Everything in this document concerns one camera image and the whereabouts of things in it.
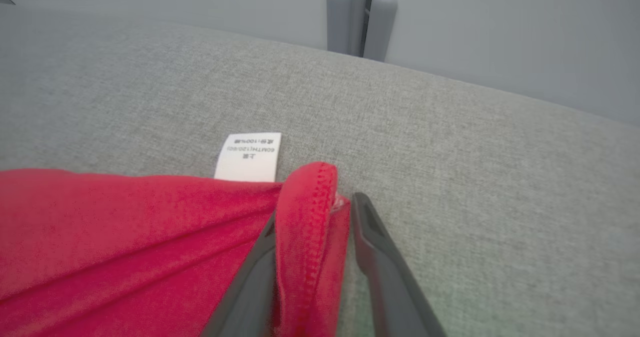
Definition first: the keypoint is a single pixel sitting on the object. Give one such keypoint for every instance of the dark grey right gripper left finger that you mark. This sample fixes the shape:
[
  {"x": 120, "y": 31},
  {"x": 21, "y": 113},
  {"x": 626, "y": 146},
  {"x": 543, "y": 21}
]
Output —
[{"x": 250, "y": 297}]

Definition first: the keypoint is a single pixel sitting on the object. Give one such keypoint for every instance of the grey fabric sofa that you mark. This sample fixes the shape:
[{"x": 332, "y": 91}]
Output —
[{"x": 475, "y": 177}]

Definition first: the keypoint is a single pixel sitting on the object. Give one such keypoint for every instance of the red basketball jersey white sleeves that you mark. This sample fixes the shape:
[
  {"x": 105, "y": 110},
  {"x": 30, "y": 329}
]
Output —
[{"x": 125, "y": 237}]

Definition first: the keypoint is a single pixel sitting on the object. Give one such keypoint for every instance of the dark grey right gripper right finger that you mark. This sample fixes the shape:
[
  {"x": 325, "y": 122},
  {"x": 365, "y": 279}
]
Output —
[{"x": 395, "y": 287}]

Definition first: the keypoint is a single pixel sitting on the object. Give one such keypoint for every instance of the grey round partition post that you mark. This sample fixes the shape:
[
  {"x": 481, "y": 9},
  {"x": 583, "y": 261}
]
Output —
[
  {"x": 382, "y": 27},
  {"x": 337, "y": 19}
]

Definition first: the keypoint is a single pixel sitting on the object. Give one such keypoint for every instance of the grey partition frame upright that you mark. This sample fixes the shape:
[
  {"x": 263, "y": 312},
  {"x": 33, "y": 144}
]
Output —
[{"x": 357, "y": 12}]

